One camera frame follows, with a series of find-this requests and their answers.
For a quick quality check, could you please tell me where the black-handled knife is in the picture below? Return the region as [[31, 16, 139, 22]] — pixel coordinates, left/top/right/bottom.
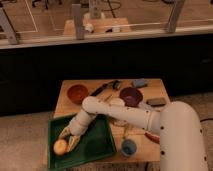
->
[[90, 81, 114, 96]]

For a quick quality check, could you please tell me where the blue cup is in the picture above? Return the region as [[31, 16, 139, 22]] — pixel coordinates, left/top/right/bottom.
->
[[121, 139, 137, 157]]

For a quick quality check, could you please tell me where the brown-red bowl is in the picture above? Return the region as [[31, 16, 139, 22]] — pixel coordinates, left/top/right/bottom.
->
[[67, 84, 89, 104]]

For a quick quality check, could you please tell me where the dark purple bowl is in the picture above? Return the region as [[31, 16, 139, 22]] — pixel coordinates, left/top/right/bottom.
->
[[119, 87, 143, 107]]

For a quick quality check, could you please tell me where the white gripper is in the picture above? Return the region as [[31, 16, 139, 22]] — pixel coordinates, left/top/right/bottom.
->
[[59, 110, 96, 152]]

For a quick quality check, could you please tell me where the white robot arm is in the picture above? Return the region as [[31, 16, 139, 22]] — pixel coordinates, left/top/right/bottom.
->
[[59, 96, 208, 171]]

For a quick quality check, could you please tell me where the black cable on floor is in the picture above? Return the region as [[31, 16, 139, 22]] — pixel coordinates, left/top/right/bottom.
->
[[199, 117, 213, 125]]

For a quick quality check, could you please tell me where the yellow apple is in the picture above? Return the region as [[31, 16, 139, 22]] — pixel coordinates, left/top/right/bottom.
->
[[53, 139, 68, 155]]

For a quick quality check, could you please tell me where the blue-grey sponge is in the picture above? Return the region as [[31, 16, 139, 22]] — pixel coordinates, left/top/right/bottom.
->
[[132, 79, 148, 88]]

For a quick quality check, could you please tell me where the white cup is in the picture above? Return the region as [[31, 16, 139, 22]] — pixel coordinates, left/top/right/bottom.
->
[[109, 98, 125, 106]]

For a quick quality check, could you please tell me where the small dark object top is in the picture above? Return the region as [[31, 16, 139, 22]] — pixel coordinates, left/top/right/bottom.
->
[[113, 80, 121, 90]]

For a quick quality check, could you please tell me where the grey rectangular block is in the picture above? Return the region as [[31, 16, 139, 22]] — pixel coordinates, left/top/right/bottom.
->
[[146, 98, 166, 106]]

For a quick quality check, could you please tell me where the green plastic tray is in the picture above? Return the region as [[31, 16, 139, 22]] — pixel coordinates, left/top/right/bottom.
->
[[48, 115, 117, 171]]

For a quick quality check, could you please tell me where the wooden background table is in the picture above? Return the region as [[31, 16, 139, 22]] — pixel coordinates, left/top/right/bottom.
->
[[63, 18, 131, 36]]

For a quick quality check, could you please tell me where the red object at table edge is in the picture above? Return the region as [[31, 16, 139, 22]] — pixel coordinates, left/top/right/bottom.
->
[[145, 132, 160, 144]]

